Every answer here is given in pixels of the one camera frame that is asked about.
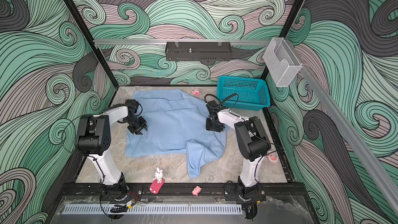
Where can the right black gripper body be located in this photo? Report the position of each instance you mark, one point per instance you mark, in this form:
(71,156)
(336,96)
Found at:
(213,126)

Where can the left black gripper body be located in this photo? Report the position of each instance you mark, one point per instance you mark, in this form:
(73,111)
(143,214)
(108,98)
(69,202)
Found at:
(136,124)

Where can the light blue long sleeve shirt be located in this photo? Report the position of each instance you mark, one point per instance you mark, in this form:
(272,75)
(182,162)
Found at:
(176,123)

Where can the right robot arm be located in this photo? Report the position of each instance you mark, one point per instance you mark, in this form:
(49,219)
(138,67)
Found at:
(252,141)

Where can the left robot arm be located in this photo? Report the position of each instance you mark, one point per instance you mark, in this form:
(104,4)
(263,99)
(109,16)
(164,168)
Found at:
(93,140)

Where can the small pink toy at back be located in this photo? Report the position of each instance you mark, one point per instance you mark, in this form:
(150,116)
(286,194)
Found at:
(196,91)

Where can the teal plastic basket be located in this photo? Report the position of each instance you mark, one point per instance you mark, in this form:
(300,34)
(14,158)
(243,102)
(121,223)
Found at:
(243,93)

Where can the small pink pig toy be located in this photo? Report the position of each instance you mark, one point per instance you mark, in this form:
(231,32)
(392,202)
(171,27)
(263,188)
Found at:
(196,190)

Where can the pink round toy right side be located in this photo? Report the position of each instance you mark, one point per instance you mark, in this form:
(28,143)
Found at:
(273,157)

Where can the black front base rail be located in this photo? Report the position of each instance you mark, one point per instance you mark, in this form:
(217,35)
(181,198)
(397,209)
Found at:
(184,189)

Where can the black wall tray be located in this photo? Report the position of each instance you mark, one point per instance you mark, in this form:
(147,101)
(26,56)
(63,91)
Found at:
(202,51)

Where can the clear acrylic wall holder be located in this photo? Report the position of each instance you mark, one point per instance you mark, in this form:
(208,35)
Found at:
(282,61)

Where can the aluminium rail back wall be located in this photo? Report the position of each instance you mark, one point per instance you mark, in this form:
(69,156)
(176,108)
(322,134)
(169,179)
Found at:
(233,42)

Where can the aluminium rail wall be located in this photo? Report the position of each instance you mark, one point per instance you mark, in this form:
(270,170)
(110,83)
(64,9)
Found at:
(319,83)
(233,42)

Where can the white slotted cable duct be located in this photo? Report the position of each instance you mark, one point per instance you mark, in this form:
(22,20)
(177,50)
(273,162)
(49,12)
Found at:
(157,209)

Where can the aluminium rail right wall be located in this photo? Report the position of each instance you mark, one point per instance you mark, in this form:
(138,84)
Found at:
(319,83)

